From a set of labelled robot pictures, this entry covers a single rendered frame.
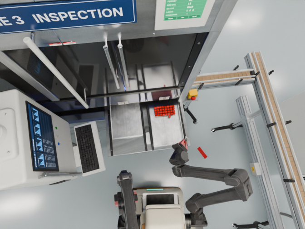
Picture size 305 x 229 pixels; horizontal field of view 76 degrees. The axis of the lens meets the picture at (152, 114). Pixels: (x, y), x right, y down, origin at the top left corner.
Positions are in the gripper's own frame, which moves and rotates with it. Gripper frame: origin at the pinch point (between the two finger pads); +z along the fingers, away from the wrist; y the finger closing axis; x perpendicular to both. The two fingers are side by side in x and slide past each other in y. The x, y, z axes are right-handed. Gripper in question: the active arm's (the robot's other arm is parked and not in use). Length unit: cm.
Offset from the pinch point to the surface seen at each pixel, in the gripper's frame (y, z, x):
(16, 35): 95, -45, -21
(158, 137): 5.6, 11.5, 33.2
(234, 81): -8, 82, -16
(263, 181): -103, 49, 10
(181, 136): -7.3, 22.1, 22.3
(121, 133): 30, -1, 49
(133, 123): 28, 11, 43
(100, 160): 25, -22, 68
